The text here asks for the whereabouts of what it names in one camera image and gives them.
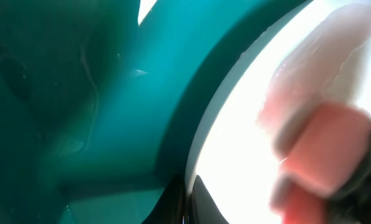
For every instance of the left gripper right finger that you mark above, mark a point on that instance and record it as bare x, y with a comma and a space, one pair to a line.
203, 208

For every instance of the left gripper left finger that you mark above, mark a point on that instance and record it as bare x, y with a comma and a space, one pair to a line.
169, 208

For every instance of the light blue plate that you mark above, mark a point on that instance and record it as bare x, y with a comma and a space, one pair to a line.
231, 153

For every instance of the orange and dark sponge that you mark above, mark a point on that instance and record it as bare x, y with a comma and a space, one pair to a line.
321, 138

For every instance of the teal plastic tray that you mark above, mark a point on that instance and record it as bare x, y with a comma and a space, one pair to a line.
100, 100

